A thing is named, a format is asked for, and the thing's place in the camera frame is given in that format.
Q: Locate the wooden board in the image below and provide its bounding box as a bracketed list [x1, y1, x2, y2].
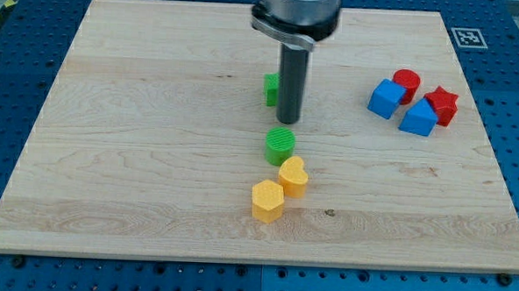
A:
[0, 0, 519, 273]

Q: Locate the white fiducial marker tag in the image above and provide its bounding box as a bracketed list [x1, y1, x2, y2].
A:
[451, 27, 487, 49]

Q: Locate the blue pentagon block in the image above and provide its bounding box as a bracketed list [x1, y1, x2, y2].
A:
[399, 98, 438, 136]

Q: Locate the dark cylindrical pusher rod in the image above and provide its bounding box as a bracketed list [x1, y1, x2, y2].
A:
[276, 44, 309, 124]

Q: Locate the red cylinder block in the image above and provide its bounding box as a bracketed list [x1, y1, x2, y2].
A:
[392, 68, 421, 105]

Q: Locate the red star block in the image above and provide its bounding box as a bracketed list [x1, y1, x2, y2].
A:
[424, 86, 459, 126]

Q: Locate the green block behind rod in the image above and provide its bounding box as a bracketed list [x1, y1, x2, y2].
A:
[263, 73, 280, 107]

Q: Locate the blue cube block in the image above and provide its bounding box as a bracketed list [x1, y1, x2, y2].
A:
[367, 79, 406, 119]

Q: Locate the yellow heart block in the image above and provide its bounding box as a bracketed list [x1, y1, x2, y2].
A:
[278, 156, 309, 199]

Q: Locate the yellow hexagon block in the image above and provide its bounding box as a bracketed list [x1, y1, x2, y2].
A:
[252, 179, 284, 224]

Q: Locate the green cylinder block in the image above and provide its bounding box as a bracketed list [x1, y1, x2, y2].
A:
[264, 127, 295, 167]

